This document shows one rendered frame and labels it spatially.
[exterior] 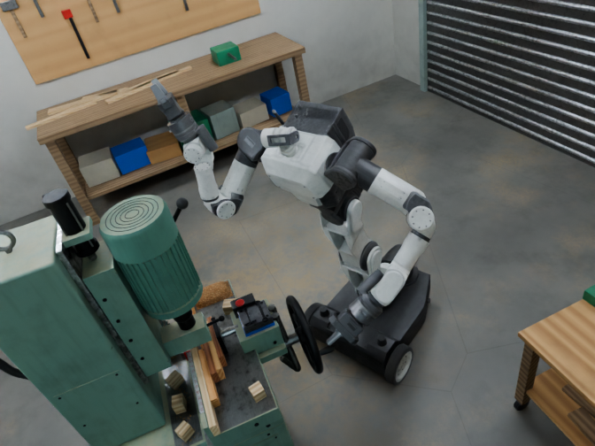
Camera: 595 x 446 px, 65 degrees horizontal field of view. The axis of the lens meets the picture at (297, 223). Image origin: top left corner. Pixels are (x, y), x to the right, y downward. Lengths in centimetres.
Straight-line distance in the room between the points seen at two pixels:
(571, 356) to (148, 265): 152
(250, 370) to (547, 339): 114
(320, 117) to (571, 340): 125
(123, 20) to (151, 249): 334
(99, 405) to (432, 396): 154
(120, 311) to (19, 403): 197
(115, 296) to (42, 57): 330
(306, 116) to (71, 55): 298
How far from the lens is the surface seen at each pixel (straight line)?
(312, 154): 159
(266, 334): 156
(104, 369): 143
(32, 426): 311
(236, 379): 155
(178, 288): 130
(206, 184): 177
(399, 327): 250
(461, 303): 284
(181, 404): 164
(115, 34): 441
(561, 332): 211
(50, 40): 440
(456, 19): 455
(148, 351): 147
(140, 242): 119
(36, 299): 126
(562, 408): 233
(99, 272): 126
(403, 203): 150
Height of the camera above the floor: 213
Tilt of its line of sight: 38 degrees down
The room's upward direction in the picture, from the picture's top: 13 degrees counter-clockwise
